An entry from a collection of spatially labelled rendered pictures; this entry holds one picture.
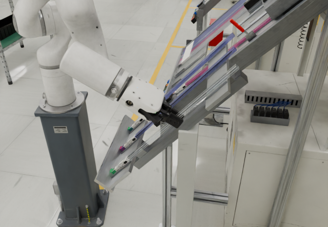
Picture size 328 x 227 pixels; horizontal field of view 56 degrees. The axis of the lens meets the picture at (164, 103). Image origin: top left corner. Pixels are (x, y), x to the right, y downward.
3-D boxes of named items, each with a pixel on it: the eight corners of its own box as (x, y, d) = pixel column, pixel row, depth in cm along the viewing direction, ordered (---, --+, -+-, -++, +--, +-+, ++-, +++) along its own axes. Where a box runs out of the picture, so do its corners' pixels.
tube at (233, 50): (122, 151, 104) (120, 149, 104) (123, 148, 105) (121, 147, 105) (236, 51, 80) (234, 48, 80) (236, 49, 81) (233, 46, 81)
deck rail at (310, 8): (170, 123, 126) (159, 113, 124) (171, 120, 127) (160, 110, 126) (338, 0, 91) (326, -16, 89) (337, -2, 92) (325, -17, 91)
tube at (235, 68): (113, 174, 95) (110, 172, 95) (114, 171, 96) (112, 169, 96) (238, 69, 71) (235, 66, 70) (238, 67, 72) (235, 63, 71)
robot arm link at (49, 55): (35, 60, 127) (21, 1, 114) (79, 51, 135) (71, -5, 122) (42, 72, 118) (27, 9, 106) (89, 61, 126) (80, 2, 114)
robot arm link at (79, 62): (106, 93, 84) (103, 98, 74) (62, 68, 81) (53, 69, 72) (122, 67, 83) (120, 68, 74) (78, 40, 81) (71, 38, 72)
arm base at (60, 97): (32, 113, 127) (21, 73, 117) (47, 91, 143) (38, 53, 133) (78, 113, 127) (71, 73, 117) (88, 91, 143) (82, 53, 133)
